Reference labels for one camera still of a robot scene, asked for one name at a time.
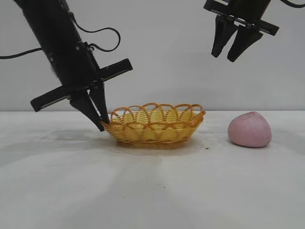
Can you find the pink round bun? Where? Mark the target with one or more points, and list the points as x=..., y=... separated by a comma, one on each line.
x=250, y=131

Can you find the yellow orange woven basket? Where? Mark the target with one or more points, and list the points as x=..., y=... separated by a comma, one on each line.
x=155, y=128

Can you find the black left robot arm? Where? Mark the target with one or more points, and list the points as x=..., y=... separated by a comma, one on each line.
x=43, y=21

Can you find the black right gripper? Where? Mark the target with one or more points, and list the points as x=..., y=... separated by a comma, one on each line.
x=243, y=9

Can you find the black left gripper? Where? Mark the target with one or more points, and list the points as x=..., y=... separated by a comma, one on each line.
x=71, y=66

